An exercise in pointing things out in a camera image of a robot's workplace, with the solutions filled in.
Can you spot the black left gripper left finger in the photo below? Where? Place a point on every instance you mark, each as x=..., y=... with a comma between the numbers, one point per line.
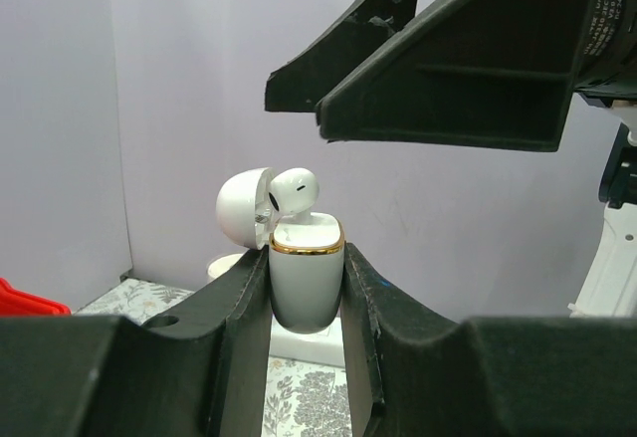
x=197, y=369

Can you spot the white toilet paper roll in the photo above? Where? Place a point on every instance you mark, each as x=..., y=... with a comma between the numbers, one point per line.
x=221, y=265

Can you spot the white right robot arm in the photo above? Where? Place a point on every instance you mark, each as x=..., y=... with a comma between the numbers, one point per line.
x=609, y=289

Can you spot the white earbud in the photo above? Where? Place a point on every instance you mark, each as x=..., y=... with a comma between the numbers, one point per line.
x=293, y=193

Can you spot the red plastic shopping basket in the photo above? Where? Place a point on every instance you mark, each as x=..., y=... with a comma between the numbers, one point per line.
x=16, y=303

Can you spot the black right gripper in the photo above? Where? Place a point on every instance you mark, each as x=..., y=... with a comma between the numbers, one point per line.
x=488, y=73

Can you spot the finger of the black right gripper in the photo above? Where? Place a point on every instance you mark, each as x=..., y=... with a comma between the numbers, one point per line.
x=300, y=84

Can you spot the white rectangular box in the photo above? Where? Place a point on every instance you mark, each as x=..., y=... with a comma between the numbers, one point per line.
x=324, y=347

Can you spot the white earbud case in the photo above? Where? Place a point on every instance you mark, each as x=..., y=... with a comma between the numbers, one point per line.
x=306, y=262

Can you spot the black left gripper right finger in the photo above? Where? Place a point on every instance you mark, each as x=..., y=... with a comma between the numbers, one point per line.
x=412, y=372

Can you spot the floral patterned table mat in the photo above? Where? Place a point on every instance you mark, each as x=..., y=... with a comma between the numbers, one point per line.
x=301, y=398

